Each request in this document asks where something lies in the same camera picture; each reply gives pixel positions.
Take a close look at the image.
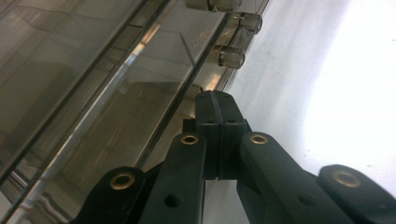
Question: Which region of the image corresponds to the white board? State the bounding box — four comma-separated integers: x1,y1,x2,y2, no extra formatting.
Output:
202,0,396,224

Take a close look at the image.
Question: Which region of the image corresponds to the smoky transparent drawer box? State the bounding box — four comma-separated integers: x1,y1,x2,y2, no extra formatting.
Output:
0,0,271,224

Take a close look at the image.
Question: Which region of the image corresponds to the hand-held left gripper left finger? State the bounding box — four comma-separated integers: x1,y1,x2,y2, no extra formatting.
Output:
182,90,223,181

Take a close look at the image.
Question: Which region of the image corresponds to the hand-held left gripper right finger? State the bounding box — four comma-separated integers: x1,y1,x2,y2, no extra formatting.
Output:
212,90,252,181

